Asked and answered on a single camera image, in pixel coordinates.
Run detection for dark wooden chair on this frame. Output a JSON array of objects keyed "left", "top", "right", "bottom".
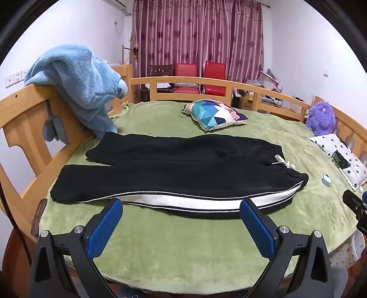
[{"left": 149, "top": 64, "right": 174, "bottom": 78}]

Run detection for white floral pillow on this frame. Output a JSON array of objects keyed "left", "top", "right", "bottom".
[{"left": 309, "top": 133, "right": 367, "bottom": 192}]

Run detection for wooden bed frame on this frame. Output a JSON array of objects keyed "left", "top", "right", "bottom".
[{"left": 0, "top": 63, "right": 367, "bottom": 298}]

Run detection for cardboard box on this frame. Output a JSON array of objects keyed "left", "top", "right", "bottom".
[{"left": 239, "top": 96, "right": 255, "bottom": 111}]

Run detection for purple plush toy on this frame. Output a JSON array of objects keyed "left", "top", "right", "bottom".
[{"left": 305, "top": 102, "right": 336, "bottom": 136}]

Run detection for wooden coat rack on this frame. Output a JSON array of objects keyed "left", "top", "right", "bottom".
[{"left": 122, "top": 37, "right": 139, "bottom": 66}]

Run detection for green fleece bed blanket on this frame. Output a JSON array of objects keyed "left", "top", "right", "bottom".
[{"left": 39, "top": 99, "right": 367, "bottom": 287}]

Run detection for black pants with white stripe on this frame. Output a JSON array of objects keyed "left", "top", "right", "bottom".
[{"left": 50, "top": 132, "right": 309, "bottom": 220}]

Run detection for maroon patterned curtain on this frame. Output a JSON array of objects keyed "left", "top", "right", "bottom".
[{"left": 130, "top": 0, "right": 264, "bottom": 82}]

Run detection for dark green pouch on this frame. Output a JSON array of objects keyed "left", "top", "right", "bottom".
[{"left": 332, "top": 151, "right": 351, "bottom": 169}]

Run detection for light blue fleece robe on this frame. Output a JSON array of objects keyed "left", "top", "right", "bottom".
[{"left": 24, "top": 44, "right": 128, "bottom": 144}]

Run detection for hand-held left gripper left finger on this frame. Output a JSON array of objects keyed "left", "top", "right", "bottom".
[{"left": 30, "top": 198, "right": 124, "bottom": 298}]

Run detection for geometric patterned pillow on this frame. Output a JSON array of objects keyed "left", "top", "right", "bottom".
[{"left": 181, "top": 99, "right": 249, "bottom": 131}]

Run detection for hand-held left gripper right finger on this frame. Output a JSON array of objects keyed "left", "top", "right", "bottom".
[{"left": 240, "top": 198, "right": 334, "bottom": 298}]

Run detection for red chair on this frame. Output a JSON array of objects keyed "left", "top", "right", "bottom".
[
  {"left": 171, "top": 63, "right": 200, "bottom": 94},
  {"left": 202, "top": 61, "right": 227, "bottom": 96}
]

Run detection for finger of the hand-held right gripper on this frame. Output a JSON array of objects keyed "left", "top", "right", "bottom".
[{"left": 342, "top": 189, "right": 367, "bottom": 230}]

